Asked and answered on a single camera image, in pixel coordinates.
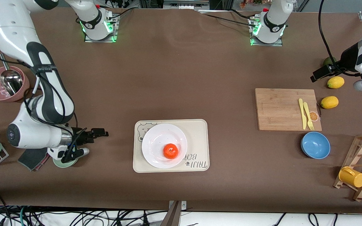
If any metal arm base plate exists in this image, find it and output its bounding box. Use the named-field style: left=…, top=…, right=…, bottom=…
left=249, top=16, right=284, bottom=47
left=84, top=13, right=119, bottom=43

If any yellow mug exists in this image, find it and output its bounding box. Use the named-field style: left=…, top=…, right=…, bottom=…
left=338, top=166, right=362, bottom=188

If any yellow plastic knife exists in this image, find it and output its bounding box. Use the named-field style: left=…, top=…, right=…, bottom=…
left=298, top=98, right=307, bottom=130

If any black hanging cable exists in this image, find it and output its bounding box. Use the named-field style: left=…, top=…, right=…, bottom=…
left=318, top=0, right=360, bottom=77

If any orange fruit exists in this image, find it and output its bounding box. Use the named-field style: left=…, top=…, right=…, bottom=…
left=163, top=143, right=179, bottom=159

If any black cable on table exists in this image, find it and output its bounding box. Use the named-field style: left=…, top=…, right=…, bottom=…
left=107, top=8, right=134, bottom=21
left=197, top=9, right=254, bottom=27

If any wooden cutting board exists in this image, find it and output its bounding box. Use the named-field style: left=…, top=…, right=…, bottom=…
left=255, top=88, right=322, bottom=131

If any metal mount bracket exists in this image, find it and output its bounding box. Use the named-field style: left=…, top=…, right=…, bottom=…
left=161, top=200, right=188, bottom=226

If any green cable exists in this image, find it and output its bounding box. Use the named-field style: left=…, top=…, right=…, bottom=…
left=19, top=206, right=28, bottom=226

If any white round plate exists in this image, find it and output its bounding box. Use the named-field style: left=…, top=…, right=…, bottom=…
left=141, top=123, right=188, bottom=169

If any cream tray with bear print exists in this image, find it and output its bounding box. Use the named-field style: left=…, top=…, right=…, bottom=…
left=133, top=119, right=210, bottom=173

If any blue bowl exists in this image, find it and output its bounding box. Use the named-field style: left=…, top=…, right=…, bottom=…
left=301, top=132, right=331, bottom=159

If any pink folded cloth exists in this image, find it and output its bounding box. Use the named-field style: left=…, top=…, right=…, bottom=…
left=38, top=154, right=51, bottom=170

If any yellow lemon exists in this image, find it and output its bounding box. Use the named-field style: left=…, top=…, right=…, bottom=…
left=321, top=96, right=339, bottom=109
left=327, top=76, right=345, bottom=89

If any steel ladle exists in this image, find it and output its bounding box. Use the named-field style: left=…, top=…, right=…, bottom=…
left=0, top=53, right=23, bottom=96

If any dark grey folded cloth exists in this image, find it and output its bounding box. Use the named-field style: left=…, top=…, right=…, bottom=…
left=18, top=148, right=51, bottom=172

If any pale green bowl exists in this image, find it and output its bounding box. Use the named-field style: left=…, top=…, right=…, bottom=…
left=53, top=157, right=79, bottom=168

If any yellow plastic fork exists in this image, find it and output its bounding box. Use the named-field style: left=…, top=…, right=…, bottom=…
left=303, top=102, right=315, bottom=131

